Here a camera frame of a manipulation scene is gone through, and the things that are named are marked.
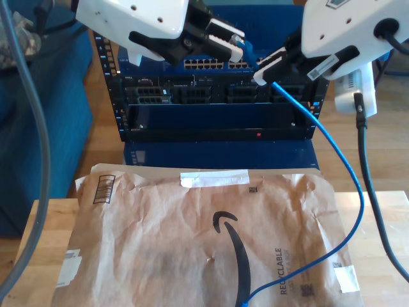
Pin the black rack server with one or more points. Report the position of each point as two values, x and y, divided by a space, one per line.
198 96

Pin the dark metal chair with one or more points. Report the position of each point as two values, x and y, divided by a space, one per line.
396 73

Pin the black rack shelf tray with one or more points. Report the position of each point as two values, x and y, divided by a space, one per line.
191 134

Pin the dark blue flat device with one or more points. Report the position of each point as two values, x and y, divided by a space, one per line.
223 153

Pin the blue sofa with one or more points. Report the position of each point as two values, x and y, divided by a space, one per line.
64 128

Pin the camouflage cloth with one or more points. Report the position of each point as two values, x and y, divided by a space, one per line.
5 59

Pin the brown paper mailer bag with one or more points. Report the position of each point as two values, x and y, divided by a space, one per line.
159 224

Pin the short white tape strip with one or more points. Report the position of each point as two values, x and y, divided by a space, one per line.
347 279

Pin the white shipping label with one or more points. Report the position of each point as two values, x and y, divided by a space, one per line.
68 268

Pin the blue network switch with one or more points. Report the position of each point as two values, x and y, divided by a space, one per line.
274 28

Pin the black rack frame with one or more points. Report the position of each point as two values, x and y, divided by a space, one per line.
107 64

